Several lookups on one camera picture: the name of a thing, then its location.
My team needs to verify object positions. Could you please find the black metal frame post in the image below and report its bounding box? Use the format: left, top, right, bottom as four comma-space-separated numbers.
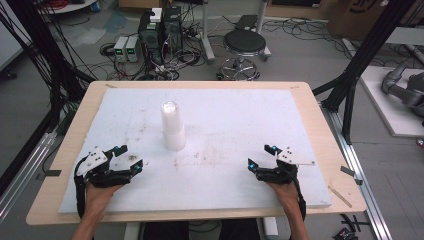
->
312, 0, 416, 145

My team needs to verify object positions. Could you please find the grey metal stand leg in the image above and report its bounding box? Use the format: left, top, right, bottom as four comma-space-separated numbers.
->
255, 0, 272, 62
199, 0, 217, 65

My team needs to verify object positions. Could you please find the tangle of floor cables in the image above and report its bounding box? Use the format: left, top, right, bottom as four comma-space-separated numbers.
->
99, 6, 208, 82

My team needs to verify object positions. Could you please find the white table leg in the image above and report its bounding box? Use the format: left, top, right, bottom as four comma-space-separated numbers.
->
263, 216, 280, 240

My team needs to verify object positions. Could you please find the black metal frame with cables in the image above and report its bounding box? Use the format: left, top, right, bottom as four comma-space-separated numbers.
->
0, 0, 98, 198

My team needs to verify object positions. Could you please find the black round stool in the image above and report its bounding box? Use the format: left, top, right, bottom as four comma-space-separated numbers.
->
217, 29, 272, 82

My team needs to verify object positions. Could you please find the small white box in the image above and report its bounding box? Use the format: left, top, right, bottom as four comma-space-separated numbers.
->
148, 7, 164, 24

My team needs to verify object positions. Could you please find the person's left hand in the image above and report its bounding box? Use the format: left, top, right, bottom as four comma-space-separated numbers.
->
84, 182, 125, 218

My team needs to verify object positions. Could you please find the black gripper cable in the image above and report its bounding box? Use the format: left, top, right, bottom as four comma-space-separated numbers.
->
289, 170, 308, 222
73, 156, 89, 220

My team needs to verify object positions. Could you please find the white plastic cup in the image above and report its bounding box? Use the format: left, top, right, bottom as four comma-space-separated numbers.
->
162, 127, 187, 152
160, 100, 185, 134

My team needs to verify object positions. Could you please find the black computer tower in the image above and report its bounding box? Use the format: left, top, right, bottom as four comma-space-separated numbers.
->
162, 5, 184, 55
137, 12, 165, 66

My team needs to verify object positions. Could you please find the grey bench power supply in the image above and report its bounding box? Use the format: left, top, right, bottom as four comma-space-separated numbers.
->
113, 36, 130, 63
125, 35, 141, 64

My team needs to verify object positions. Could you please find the thin wooden stick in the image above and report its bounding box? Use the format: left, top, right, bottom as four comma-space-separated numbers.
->
327, 184, 353, 209

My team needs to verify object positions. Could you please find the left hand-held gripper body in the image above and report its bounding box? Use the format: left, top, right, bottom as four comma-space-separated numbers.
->
74, 145, 134, 189

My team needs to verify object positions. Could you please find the grey tape piece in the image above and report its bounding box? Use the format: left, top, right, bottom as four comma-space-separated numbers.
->
340, 165, 356, 178

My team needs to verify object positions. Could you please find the cardboard box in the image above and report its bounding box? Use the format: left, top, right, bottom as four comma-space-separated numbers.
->
327, 0, 424, 42

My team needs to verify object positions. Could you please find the aluminium floor rail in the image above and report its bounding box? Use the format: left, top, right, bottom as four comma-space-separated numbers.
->
0, 130, 58, 222
320, 105, 394, 240

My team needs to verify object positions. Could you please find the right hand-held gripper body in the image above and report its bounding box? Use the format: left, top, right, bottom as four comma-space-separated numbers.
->
255, 146, 317, 185

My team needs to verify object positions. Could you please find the white foam board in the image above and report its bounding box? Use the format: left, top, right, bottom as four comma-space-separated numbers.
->
58, 87, 333, 215

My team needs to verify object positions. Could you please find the white floor platform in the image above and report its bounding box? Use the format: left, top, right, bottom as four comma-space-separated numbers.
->
359, 65, 424, 139

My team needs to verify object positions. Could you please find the person's right hand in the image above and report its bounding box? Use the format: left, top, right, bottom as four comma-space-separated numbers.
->
265, 181, 302, 215

